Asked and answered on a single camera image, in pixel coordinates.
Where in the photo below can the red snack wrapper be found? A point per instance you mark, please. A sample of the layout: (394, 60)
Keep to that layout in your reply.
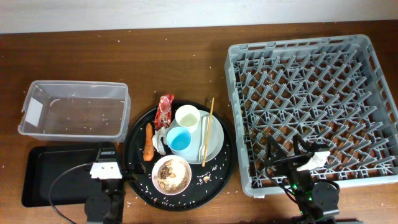
(164, 112)

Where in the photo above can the pink bowl with food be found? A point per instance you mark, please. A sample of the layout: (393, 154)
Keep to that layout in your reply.
(171, 175)

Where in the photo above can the grey round plate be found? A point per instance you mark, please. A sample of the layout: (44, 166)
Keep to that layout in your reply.
(215, 143)

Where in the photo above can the round black serving tray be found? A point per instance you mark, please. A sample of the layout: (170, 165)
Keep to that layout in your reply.
(206, 183)

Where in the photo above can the wooden chopstick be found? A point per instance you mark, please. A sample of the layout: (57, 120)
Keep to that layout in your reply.
(208, 133)

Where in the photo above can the orange carrot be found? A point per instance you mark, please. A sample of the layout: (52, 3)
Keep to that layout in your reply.
(149, 147)

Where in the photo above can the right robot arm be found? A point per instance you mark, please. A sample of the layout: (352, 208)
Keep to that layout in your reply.
(318, 199)

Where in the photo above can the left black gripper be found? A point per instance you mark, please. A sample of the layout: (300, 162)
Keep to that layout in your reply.
(131, 175)

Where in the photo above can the black rectangular tray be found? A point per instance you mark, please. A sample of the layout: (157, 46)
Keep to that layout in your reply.
(46, 163)

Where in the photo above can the crumpled white tissue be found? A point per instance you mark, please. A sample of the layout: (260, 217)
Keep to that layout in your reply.
(157, 140)

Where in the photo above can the white plastic fork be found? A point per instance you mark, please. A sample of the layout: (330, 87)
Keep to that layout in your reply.
(204, 128)

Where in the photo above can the white paper cup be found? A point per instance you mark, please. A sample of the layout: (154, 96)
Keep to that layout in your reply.
(188, 116)

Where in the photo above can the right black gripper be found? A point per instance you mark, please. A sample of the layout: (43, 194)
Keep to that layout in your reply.
(290, 163)

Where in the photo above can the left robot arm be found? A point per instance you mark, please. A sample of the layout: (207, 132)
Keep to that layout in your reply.
(107, 205)

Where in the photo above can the clear plastic bin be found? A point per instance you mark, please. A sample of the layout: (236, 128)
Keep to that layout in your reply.
(86, 111)

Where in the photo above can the light blue plastic cup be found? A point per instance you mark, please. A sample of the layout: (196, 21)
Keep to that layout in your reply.
(179, 140)

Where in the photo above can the grey plastic dishwasher rack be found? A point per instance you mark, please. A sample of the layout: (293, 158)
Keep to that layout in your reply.
(329, 89)

